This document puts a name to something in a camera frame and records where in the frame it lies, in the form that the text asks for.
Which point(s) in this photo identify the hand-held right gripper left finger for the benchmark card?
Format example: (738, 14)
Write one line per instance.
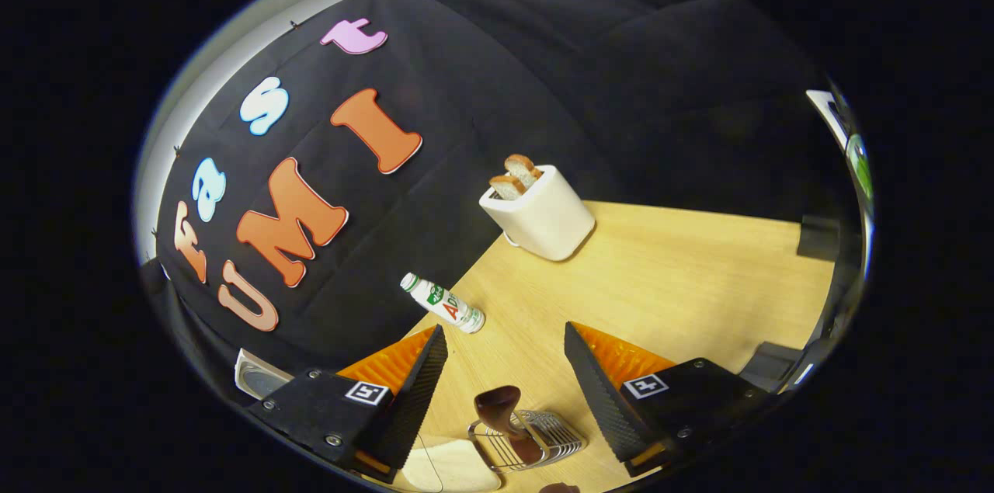
(404, 407)

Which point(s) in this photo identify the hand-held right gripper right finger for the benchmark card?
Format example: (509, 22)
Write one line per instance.
(602, 400)

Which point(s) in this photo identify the brown wooden spoon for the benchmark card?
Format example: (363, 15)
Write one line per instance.
(501, 407)

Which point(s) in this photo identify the white rice cooker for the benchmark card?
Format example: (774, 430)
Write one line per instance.
(260, 380)

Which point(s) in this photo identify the white drink bottle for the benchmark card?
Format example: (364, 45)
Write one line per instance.
(443, 304)

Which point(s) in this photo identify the black table clamp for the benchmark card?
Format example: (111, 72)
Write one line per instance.
(818, 238)
(770, 367)

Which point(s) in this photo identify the white toaster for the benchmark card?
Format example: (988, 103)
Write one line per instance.
(543, 221)

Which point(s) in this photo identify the green round object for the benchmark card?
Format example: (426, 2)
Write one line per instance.
(859, 167)

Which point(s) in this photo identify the white panel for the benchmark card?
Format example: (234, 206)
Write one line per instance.
(827, 111)

